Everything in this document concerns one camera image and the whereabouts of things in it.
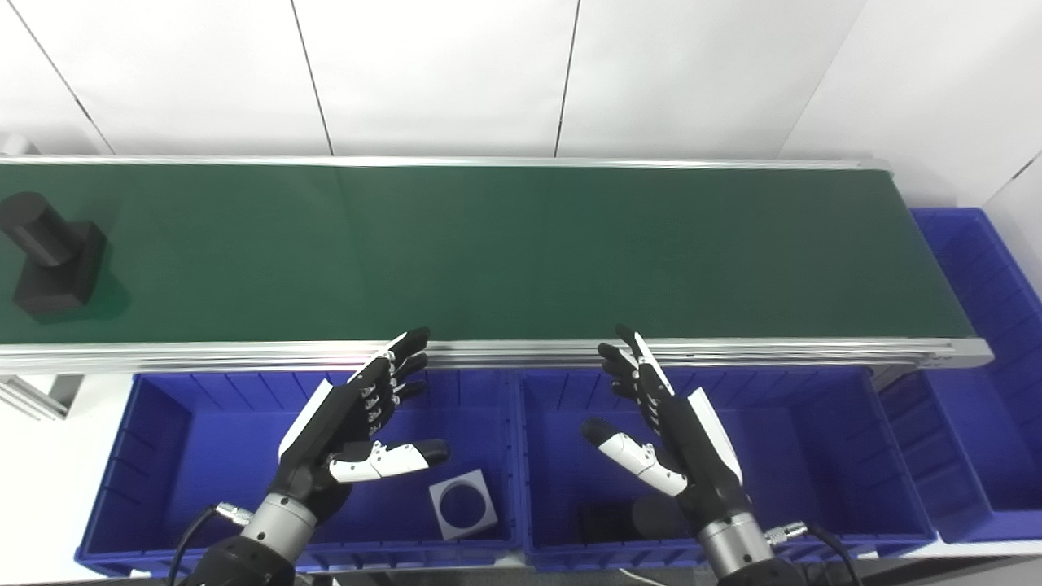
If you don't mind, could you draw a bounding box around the blue plastic bin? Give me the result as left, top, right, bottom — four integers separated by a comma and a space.
75, 370, 522, 579
517, 366, 937, 571
879, 208, 1042, 544

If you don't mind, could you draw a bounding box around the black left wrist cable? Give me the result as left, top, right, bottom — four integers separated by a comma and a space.
167, 503, 253, 586

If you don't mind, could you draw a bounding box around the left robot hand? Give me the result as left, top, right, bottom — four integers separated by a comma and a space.
271, 327, 451, 523

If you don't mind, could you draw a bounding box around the white square plate with hole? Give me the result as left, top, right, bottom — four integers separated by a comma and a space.
429, 469, 499, 541

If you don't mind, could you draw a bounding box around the black cylinder block part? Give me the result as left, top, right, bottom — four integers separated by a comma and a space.
0, 192, 108, 318
578, 495, 701, 544

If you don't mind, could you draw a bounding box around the green conveyor belt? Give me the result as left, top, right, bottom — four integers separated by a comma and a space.
0, 163, 975, 344
0, 155, 994, 377

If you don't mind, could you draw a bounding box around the aluminium conveyor leg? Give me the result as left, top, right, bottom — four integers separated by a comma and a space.
0, 373, 82, 421

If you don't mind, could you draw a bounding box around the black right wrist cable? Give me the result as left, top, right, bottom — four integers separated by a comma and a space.
764, 521, 864, 586

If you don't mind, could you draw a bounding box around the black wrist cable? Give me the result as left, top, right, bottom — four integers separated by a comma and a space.
167, 503, 253, 586
764, 521, 864, 586

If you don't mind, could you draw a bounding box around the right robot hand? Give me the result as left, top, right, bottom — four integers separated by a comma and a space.
580, 324, 751, 531

